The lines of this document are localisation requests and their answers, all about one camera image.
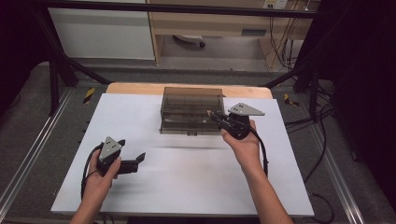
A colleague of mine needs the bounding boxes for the black floor cables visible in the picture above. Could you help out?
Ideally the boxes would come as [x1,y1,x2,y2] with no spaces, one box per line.
[284,87,337,224]

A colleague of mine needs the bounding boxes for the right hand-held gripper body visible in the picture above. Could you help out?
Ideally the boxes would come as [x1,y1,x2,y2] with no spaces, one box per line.
[221,102,266,141]

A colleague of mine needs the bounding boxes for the hanging cable bundle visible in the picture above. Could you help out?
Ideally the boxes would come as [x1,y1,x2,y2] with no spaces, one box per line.
[268,12,301,71]

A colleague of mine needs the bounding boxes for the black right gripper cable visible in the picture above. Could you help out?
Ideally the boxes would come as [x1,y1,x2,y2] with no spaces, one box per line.
[247,124,271,179]

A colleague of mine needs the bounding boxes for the white cabinet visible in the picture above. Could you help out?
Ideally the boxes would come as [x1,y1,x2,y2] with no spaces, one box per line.
[48,0,156,61]

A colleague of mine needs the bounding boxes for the aluminium floor rail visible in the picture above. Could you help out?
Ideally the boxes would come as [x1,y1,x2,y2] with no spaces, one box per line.
[0,88,75,216]
[311,124,366,224]

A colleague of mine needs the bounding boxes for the white wheeled platform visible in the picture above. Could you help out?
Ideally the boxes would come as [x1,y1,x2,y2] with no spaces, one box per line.
[173,34,206,49]

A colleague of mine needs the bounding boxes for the yellow black tape strip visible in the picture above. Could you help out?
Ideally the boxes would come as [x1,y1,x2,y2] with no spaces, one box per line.
[82,87,96,105]
[283,92,301,108]

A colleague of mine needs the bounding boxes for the person's left hand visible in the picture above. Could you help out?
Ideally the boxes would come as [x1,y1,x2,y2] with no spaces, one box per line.
[81,150,122,203]

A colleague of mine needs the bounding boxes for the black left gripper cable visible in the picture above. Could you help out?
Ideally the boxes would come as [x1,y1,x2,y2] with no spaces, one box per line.
[80,143,105,201]

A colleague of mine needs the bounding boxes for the light wooden desk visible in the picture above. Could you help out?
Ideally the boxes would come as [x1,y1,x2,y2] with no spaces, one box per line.
[146,0,321,68]

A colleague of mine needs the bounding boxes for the white board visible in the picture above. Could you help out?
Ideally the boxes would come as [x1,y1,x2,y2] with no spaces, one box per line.
[50,92,316,217]

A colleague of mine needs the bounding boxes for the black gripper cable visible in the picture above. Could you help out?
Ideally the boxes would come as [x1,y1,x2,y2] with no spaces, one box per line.
[80,143,105,201]
[247,124,271,179]

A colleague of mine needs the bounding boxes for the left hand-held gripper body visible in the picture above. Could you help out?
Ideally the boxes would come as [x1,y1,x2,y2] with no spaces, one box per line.
[96,135,124,179]

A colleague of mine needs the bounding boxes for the smoky translucent drawer organizer box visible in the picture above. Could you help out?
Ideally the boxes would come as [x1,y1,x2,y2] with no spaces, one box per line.
[159,86,226,137]

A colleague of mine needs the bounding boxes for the black curtain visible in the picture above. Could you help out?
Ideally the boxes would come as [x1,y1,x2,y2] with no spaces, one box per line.
[306,0,396,204]
[0,0,52,117]

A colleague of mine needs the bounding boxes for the black metal frame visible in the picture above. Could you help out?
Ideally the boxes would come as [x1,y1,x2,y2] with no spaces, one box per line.
[29,0,335,123]

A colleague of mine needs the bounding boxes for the white wall socket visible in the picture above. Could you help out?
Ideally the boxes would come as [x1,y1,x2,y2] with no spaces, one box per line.
[262,0,290,10]

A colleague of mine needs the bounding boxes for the wooden table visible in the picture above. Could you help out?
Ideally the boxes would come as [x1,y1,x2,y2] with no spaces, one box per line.
[106,81,274,100]

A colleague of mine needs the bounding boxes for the person's right hand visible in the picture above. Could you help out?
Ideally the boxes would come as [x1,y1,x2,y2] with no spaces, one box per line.
[219,119,266,172]

